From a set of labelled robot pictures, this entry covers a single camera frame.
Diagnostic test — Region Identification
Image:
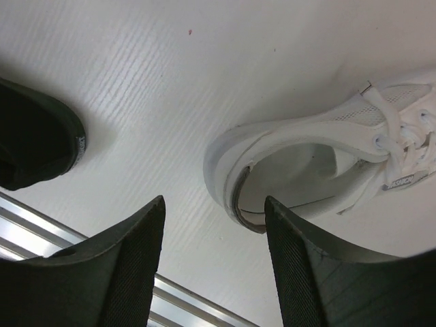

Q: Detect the aluminium rail with cable duct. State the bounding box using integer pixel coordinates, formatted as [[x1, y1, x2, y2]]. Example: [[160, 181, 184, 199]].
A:
[[1, 194, 249, 326]]

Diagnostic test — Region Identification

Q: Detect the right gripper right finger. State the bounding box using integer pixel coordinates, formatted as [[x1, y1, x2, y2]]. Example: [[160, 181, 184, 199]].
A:
[[264, 197, 435, 326]]

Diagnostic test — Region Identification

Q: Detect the black canvas sneaker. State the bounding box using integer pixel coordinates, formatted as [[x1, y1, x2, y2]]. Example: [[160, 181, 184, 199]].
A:
[[1, 78, 87, 191]]

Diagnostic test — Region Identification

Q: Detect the white leather sneaker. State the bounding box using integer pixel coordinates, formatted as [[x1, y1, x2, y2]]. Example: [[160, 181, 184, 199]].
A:
[[203, 69, 435, 234]]

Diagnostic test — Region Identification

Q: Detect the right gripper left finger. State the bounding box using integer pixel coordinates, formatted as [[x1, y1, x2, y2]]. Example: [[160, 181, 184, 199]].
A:
[[1, 196, 166, 326]]

